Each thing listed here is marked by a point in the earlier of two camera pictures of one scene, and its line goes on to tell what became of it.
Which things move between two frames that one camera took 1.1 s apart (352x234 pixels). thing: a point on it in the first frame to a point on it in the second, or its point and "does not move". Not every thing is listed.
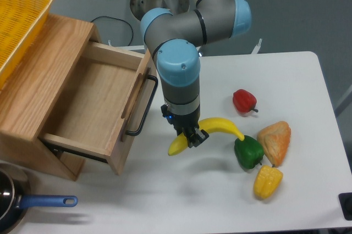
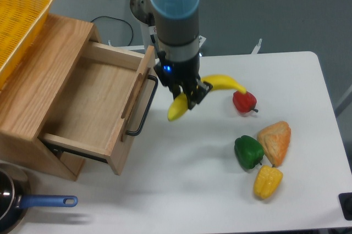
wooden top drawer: (97, 114) does not move
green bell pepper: (249, 152) does not move
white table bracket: (257, 47) does not move
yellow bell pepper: (267, 180) does not move
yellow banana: (182, 142) to (180, 106)
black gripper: (188, 121) to (173, 74)
